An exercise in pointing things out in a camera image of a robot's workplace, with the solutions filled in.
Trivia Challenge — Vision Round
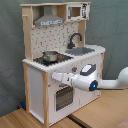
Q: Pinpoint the black stovetop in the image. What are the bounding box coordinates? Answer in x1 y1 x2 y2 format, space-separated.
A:
34 54 70 66

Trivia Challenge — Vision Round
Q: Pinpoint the silver cooking pot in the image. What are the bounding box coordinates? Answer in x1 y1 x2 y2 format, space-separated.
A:
42 51 58 62

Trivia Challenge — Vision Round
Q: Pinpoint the right red oven knob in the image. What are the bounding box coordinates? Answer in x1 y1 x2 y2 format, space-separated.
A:
72 66 79 73

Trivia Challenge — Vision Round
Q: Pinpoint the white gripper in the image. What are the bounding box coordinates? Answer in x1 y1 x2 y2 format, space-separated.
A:
52 64 98 91

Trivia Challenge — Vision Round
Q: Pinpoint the wooden toy kitchen set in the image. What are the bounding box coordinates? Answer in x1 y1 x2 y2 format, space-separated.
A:
22 2 105 128

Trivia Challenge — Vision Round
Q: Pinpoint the black curved faucet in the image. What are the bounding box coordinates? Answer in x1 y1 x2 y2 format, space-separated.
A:
67 33 82 49

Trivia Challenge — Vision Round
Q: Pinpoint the grey range hood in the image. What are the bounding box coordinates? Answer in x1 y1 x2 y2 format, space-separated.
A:
34 5 64 27

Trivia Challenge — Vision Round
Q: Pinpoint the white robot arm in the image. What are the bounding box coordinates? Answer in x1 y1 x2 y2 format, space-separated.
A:
52 64 128 91

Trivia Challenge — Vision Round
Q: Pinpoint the oven door with handle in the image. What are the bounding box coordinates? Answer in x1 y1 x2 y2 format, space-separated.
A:
56 87 73 111

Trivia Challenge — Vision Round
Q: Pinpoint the grey sink basin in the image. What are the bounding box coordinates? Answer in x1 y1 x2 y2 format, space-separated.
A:
66 47 94 56

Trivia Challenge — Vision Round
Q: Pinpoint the white toy microwave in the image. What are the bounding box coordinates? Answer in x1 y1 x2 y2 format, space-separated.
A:
66 3 90 21

